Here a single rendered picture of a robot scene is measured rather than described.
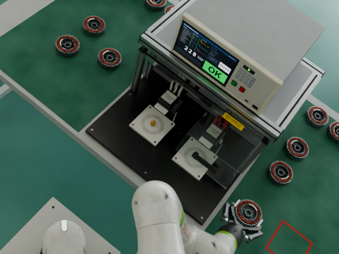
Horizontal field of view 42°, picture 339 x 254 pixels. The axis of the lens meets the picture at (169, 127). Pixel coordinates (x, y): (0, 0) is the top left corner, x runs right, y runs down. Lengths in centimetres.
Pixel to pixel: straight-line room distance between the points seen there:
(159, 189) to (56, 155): 166
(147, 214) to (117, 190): 155
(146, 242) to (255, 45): 86
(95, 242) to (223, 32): 89
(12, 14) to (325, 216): 175
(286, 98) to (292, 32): 26
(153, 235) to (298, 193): 111
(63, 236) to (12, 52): 106
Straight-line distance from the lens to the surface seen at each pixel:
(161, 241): 107
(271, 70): 159
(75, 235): 140
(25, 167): 269
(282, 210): 201
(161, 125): 196
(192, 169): 189
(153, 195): 110
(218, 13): 168
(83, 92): 204
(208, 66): 170
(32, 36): 223
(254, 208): 184
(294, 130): 223
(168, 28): 185
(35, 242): 165
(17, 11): 234
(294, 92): 185
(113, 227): 256
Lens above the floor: 244
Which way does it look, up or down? 58 degrees down
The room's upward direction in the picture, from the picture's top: 23 degrees clockwise
